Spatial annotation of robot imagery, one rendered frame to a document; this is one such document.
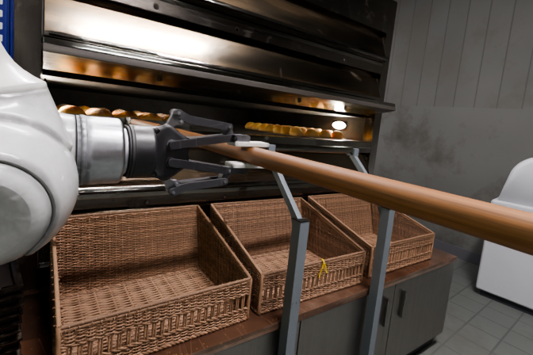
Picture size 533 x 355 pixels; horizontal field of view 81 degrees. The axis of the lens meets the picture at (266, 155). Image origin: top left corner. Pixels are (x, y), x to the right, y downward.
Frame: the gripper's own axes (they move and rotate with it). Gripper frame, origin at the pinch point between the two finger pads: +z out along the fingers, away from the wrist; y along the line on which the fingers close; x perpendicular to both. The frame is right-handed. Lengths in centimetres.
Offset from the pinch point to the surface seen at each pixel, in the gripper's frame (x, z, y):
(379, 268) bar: -26, 86, 50
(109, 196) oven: -84, -8, 29
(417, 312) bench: -31, 134, 87
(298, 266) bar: -25, 39, 40
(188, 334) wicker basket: -35, 7, 60
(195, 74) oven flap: -70, 17, -21
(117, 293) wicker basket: -68, -7, 61
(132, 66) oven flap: -70, -6, -20
